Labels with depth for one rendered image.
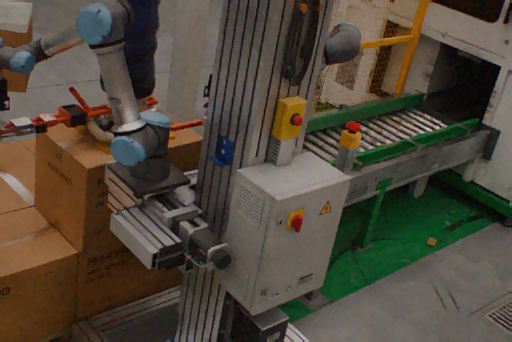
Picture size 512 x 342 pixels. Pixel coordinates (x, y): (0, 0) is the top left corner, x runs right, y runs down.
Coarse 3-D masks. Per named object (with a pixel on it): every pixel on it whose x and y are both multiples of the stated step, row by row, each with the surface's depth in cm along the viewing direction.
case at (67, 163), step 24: (48, 144) 283; (72, 144) 280; (168, 144) 294; (192, 144) 300; (48, 168) 288; (72, 168) 273; (96, 168) 268; (192, 168) 308; (48, 192) 293; (72, 192) 278; (96, 192) 274; (48, 216) 299; (72, 216) 282; (96, 216) 280; (72, 240) 287; (96, 240) 286
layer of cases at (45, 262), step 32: (0, 160) 337; (32, 160) 342; (0, 192) 313; (32, 192) 317; (0, 224) 292; (32, 224) 295; (0, 256) 273; (32, 256) 276; (64, 256) 280; (96, 256) 292; (128, 256) 305; (0, 288) 265; (32, 288) 276; (64, 288) 288; (96, 288) 301; (128, 288) 315; (160, 288) 330; (0, 320) 273; (32, 320) 284; (64, 320) 297
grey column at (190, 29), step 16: (192, 0) 410; (208, 0) 417; (176, 16) 425; (192, 16) 414; (176, 32) 429; (192, 32) 420; (176, 48) 432; (192, 48) 426; (176, 64) 436; (192, 64) 432; (176, 80) 440; (192, 80) 438; (176, 96) 443; (192, 96) 445; (176, 112) 447; (192, 112) 451; (192, 128) 458
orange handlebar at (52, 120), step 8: (152, 104) 297; (88, 112) 276; (96, 112) 278; (104, 112) 280; (32, 120) 263; (40, 120) 266; (48, 120) 264; (56, 120) 266; (64, 120) 268; (200, 120) 287; (16, 128) 255; (176, 128) 279; (184, 128) 282
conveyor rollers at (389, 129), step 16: (400, 112) 486; (416, 112) 488; (336, 128) 439; (368, 128) 449; (384, 128) 455; (400, 128) 457; (416, 128) 460; (432, 128) 470; (304, 144) 411; (320, 144) 414; (336, 144) 417; (368, 144) 424; (384, 144) 433; (432, 144) 442; (384, 160) 415
